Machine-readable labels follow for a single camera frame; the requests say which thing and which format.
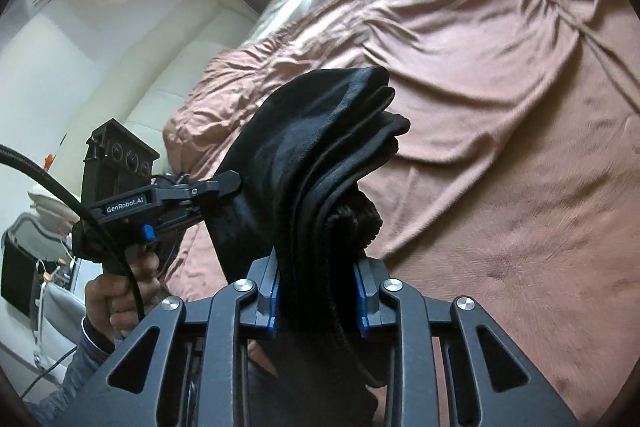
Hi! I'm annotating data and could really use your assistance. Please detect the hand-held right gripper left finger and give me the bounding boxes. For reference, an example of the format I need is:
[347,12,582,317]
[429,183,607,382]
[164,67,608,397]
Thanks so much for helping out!
[62,254,281,427]

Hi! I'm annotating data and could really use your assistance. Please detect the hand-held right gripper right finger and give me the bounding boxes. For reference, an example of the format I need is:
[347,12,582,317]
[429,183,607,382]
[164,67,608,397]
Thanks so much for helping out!
[352,259,582,427]

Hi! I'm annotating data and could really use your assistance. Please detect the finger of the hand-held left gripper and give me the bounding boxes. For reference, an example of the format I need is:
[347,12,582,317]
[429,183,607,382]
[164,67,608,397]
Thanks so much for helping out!
[172,206,213,234]
[167,169,242,206]

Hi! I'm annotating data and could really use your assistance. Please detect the black pants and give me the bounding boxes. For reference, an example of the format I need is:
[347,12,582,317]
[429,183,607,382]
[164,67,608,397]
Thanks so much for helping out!
[206,66,412,427]

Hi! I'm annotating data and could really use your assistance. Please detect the person's left forearm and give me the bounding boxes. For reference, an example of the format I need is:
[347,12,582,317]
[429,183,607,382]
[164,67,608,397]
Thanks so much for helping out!
[39,314,125,409]

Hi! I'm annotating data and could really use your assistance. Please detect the person's left hand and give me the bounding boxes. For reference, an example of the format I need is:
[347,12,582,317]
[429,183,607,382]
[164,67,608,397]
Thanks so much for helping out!
[82,251,162,339]

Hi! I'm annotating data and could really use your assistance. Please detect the black box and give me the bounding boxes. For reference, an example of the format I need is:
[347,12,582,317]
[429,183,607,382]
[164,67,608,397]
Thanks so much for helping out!
[0,227,43,320]

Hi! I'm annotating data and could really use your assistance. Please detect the white padded headboard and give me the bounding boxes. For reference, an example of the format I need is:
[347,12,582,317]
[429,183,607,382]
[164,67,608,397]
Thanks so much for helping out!
[112,4,258,168]

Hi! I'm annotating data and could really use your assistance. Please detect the pink fleece blanket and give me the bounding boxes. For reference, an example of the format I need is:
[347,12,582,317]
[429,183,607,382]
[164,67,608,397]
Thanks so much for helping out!
[360,0,640,423]

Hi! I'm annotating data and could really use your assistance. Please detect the pink wrinkled bedsheet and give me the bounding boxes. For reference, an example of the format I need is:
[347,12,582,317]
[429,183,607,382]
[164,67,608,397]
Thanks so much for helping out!
[161,0,601,288]

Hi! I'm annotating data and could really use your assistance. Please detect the thick black cable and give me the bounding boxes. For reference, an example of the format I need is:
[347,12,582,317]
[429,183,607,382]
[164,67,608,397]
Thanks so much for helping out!
[0,145,148,325]

